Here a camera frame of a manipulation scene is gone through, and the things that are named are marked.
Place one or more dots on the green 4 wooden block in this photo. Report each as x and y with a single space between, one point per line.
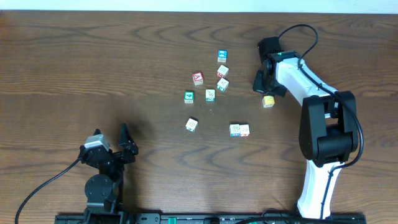
189 97

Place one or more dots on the yellow top wooden block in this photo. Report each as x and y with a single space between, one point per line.
268 101

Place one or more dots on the red A wooden block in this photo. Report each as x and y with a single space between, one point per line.
198 78

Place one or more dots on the blue top wooden block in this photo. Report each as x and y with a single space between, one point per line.
222 56

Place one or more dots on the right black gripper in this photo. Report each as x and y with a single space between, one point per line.
257 86

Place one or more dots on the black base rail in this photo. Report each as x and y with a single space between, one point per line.
155 218

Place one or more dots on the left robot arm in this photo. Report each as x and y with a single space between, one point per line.
104 191

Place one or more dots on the red M wooden block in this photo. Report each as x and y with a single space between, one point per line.
222 71

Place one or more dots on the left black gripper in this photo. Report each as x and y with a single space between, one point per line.
112 157

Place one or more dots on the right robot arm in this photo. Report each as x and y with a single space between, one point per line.
327 134

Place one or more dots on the green circle wooden block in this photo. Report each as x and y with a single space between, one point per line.
191 124

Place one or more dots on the green J wooden block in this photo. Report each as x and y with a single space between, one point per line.
222 84

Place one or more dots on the red sided wooden block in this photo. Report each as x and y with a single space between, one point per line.
244 130

